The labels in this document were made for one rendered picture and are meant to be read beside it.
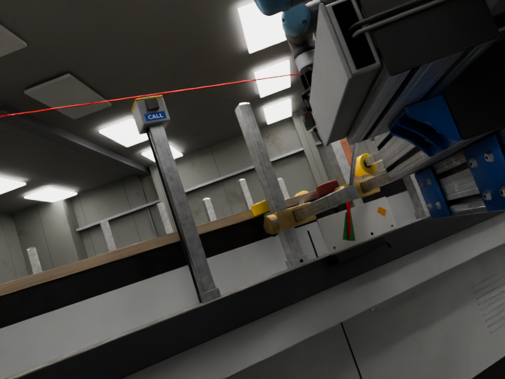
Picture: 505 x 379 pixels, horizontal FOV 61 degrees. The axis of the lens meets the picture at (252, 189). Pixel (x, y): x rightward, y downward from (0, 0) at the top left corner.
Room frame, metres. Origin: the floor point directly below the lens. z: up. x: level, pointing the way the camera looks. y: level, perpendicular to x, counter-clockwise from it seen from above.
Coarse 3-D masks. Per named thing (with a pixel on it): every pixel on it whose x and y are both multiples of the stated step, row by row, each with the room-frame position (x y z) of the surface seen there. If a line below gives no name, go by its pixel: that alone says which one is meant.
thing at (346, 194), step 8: (336, 192) 0.98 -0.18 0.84; (344, 192) 0.95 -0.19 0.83; (352, 192) 0.96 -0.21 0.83; (320, 200) 1.04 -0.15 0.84; (328, 200) 1.01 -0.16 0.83; (336, 200) 0.99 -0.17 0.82; (344, 200) 0.96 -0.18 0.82; (304, 208) 1.11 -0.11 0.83; (312, 208) 1.08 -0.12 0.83; (320, 208) 1.05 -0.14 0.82; (328, 208) 1.02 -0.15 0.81; (296, 216) 1.16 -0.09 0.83; (304, 216) 1.12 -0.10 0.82; (264, 224) 1.33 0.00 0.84
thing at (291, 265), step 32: (416, 224) 1.32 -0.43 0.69; (448, 224) 1.38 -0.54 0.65; (320, 256) 1.23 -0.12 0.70; (384, 256) 1.25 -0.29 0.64; (256, 288) 1.07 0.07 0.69; (288, 288) 1.11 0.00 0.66; (320, 288) 1.15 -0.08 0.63; (160, 320) 0.97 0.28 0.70; (192, 320) 0.99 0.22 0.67; (224, 320) 1.02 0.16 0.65; (96, 352) 0.90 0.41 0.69; (128, 352) 0.92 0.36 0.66; (160, 352) 0.95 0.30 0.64
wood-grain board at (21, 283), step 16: (368, 176) 1.57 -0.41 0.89; (208, 224) 1.28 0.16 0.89; (224, 224) 1.30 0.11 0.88; (160, 240) 1.21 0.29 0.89; (176, 240) 1.23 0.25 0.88; (96, 256) 1.13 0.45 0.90; (112, 256) 1.15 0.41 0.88; (128, 256) 1.17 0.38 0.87; (48, 272) 1.08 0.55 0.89; (64, 272) 1.10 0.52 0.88; (0, 288) 1.03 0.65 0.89; (16, 288) 1.05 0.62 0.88
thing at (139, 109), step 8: (152, 96) 1.03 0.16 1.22; (160, 96) 1.04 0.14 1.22; (136, 104) 1.01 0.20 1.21; (144, 104) 1.02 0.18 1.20; (160, 104) 1.04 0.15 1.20; (136, 112) 1.03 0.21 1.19; (144, 112) 1.02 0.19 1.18; (152, 112) 1.02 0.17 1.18; (136, 120) 1.06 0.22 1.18; (144, 120) 1.01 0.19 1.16; (152, 120) 1.02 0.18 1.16; (160, 120) 1.03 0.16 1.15; (168, 120) 1.04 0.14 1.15; (144, 128) 1.04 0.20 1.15
